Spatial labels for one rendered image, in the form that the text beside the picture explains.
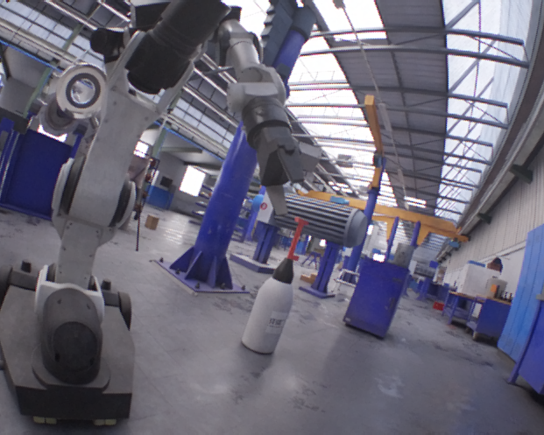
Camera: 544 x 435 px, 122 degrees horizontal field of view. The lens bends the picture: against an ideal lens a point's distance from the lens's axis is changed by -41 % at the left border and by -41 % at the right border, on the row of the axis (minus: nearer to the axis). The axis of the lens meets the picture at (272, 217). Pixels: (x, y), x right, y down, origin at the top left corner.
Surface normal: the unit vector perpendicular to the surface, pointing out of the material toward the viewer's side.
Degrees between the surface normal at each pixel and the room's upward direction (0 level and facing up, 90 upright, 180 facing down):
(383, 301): 90
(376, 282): 90
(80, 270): 103
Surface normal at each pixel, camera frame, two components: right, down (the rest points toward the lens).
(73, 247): 0.59, 0.40
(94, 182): 0.74, -0.06
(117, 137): 0.68, 0.18
